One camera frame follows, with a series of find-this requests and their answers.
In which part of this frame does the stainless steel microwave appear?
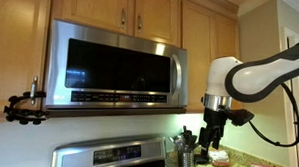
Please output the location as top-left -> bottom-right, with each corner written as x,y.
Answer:
43,19 -> 192,115

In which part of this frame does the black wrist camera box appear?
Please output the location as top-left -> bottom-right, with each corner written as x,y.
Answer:
225,107 -> 256,128

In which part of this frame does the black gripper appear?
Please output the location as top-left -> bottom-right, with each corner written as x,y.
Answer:
198,107 -> 229,158

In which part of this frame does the black bowl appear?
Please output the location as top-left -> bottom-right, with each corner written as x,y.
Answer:
193,153 -> 211,166

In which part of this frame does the metal utensil holder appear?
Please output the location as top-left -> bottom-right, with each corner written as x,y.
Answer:
177,150 -> 195,167

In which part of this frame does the stainless microwave housing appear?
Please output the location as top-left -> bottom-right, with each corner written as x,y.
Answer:
42,103 -> 189,124

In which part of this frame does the stainless steel stove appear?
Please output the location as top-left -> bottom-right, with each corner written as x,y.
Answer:
51,132 -> 169,167

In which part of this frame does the red white food package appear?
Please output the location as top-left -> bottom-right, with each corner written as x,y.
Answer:
208,149 -> 232,167

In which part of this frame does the large wooden cabinet door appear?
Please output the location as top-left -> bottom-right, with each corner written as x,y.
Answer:
0,0 -> 53,117

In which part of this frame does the silver cabinet handle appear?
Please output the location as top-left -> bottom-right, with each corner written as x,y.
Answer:
136,12 -> 144,34
29,75 -> 40,107
119,7 -> 127,31

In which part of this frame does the black clamp mount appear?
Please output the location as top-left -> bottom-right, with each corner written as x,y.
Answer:
2,89 -> 51,127

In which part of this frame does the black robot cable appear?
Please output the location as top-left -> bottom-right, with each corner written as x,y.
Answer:
246,81 -> 299,149

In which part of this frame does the silver spoon utensil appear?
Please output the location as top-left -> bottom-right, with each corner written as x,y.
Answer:
167,135 -> 184,153

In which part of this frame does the white door frame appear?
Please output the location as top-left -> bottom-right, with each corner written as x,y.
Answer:
278,26 -> 299,167

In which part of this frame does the black spatula utensil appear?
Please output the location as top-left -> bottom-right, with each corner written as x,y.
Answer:
180,125 -> 193,153

